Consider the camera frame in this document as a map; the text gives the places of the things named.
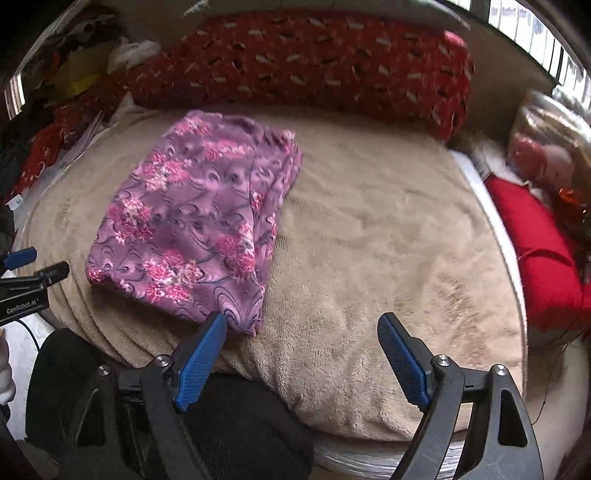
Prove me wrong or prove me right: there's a purple floral cloth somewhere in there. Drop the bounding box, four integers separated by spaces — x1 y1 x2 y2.
85 110 303 335

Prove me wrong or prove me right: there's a white papers stack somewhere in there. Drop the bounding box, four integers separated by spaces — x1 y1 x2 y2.
1 110 103 203

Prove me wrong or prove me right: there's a red cushion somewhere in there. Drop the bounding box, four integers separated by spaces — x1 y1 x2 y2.
485 175 590 330

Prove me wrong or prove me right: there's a beige plush blanket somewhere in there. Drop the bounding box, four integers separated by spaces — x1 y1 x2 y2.
20 108 527 441

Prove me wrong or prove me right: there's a yellow bag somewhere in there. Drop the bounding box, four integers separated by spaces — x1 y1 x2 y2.
52 41 116 99

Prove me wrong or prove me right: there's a red patterned pillow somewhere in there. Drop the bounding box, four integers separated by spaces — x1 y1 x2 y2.
121 10 474 141

